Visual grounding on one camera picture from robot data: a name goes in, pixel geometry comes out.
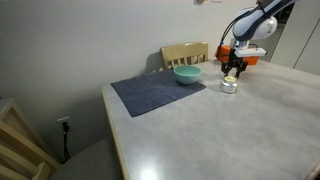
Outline black microwave oven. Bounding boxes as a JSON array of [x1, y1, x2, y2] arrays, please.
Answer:
[[275, 2, 296, 24]]

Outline dark blue cloth mat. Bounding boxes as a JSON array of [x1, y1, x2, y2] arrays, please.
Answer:
[[110, 69, 207, 118]]

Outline light wooden slatted chair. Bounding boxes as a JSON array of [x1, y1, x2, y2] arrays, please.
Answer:
[[160, 41, 210, 71], [0, 101, 62, 180]]

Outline white wrist camera blue accent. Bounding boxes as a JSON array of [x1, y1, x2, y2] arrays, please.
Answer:
[[234, 47, 267, 57]]

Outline silver metal jar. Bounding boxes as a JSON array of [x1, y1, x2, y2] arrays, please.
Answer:
[[218, 75, 239, 95]]

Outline grey kitchen counter cabinet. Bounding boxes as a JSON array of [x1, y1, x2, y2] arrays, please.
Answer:
[[256, 22, 287, 63]]

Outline white tall cabinet doors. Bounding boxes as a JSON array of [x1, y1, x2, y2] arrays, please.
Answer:
[[270, 0, 320, 76]]

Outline orange cardboard box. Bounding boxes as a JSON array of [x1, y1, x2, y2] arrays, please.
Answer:
[[214, 44, 261, 67]]

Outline black plug with cord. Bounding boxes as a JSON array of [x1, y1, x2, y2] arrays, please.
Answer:
[[61, 121, 72, 162]]

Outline teal ceramic bowl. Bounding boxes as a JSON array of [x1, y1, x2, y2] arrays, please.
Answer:
[[173, 64, 203, 86]]

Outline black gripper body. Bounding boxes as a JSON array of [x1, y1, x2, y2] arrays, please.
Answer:
[[225, 53, 249, 72]]

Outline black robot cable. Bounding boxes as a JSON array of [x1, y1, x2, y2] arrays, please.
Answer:
[[219, 15, 242, 46]]

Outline white wall power outlet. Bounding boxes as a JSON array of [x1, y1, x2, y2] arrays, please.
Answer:
[[56, 116, 72, 126]]

